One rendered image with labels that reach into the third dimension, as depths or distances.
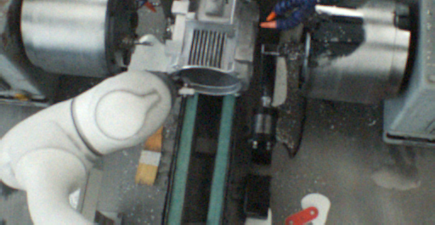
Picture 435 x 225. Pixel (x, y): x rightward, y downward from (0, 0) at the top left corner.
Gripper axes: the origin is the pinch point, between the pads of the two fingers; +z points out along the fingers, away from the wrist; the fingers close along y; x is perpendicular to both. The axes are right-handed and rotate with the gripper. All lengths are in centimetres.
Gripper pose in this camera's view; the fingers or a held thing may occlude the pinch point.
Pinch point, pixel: (174, 80)
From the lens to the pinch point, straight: 117.7
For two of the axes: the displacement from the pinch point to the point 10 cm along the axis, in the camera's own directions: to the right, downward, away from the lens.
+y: -9.9, -1.0, 1.0
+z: 1.2, -1.7, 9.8
